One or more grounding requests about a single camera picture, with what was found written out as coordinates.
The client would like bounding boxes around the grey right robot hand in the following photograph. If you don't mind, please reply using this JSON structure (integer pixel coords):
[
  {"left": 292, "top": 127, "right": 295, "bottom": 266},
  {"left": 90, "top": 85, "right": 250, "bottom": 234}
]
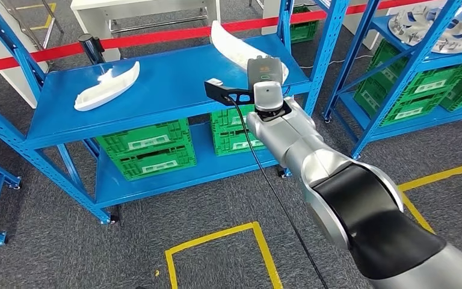
[{"left": 247, "top": 55, "right": 285, "bottom": 89}]

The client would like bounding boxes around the broad white shell part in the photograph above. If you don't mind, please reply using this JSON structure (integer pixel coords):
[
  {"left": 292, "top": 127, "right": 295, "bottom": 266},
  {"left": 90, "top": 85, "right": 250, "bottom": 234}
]
[{"left": 210, "top": 20, "right": 289, "bottom": 84}]

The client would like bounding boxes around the long narrow white shell part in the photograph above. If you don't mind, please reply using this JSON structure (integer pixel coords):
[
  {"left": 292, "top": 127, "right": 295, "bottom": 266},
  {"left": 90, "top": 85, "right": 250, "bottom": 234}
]
[{"left": 73, "top": 61, "right": 141, "bottom": 111}]

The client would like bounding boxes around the white table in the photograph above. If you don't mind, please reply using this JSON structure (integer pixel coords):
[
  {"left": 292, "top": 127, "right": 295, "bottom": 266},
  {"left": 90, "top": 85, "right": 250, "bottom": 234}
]
[
  {"left": 70, "top": 0, "right": 221, "bottom": 63},
  {"left": 260, "top": 0, "right": 379, "bottom": 51}
]

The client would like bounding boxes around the red barrier belt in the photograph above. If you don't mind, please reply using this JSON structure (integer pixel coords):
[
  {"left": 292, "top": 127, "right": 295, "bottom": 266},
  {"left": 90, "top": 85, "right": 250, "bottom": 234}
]
[
  {"left": 101, "top": 0, "right": 435, "bottom": 49},
  {"left": 0, "top": 42, "right": 85, "bottom": 76}
]

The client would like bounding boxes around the silver wheel hub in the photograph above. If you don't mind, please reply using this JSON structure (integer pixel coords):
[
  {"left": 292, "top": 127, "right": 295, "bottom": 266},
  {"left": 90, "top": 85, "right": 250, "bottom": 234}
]
[{"left": 388, "top": 4, "right": 462, "bottom": 55}]

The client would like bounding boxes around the yellow floor tape outline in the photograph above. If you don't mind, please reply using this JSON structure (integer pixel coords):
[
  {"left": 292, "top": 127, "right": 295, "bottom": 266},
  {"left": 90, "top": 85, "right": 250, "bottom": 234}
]
[{"left": 398, "top": 165, "right": 462, "bottom": 236}]

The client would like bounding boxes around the white cabinet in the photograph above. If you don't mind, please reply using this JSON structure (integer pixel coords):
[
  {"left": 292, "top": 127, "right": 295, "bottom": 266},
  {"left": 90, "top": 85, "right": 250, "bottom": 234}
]
[{"left": 0, "top": 16, "right": 51, "bottom": 109}]

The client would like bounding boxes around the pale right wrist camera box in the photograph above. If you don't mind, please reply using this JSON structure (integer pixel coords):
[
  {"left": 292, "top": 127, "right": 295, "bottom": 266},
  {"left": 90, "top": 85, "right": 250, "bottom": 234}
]
[{"left": 253, "top": 81, "right": 285, "bottom": 113}]

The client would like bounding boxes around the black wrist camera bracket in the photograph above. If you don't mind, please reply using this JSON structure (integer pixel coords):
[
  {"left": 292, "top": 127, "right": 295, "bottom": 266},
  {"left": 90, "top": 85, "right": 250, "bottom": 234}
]
[{"left": 204, "top": 78, "right": 256, "bottom": 107}]

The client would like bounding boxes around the white floor cable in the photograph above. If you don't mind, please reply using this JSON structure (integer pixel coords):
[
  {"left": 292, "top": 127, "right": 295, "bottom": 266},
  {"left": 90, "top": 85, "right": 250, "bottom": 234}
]
[{"left": 299, "top": 55, "right": 373, "bottom": 69}]

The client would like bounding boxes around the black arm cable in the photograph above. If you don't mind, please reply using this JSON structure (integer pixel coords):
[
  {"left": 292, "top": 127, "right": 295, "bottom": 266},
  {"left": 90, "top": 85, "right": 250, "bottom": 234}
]
[{"left": 226, "top": 95, "right": 330, "bottom": 289}]

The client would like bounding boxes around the black barrier post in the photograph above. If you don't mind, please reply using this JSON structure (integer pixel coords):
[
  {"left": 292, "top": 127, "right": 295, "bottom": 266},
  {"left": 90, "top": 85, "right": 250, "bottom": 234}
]
[{"left": 77, "top": 34, "right": 106, "bottom": 66}]

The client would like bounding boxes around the chrome tube frame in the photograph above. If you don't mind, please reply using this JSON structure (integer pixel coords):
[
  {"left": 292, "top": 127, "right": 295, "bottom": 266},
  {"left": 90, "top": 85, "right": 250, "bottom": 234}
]
[{"left": 0, "top": 0, "right": 65, "bottom": 51}]

